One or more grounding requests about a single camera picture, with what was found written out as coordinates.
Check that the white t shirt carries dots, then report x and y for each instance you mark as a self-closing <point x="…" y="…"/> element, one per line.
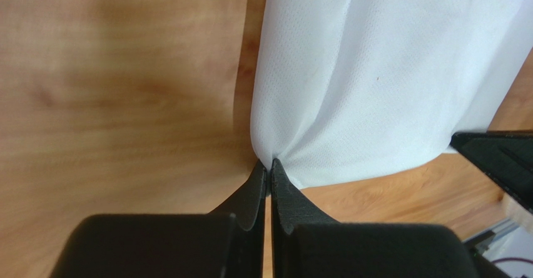
<point x="347" y="90"/>

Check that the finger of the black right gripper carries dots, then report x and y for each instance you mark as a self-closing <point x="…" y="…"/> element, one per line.
<point x="503" y="156"/>

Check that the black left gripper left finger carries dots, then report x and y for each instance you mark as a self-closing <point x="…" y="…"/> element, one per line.
<point x="226" y="242"/>

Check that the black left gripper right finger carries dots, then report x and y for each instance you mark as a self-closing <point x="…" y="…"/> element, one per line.
<point x="307" y="242"/>

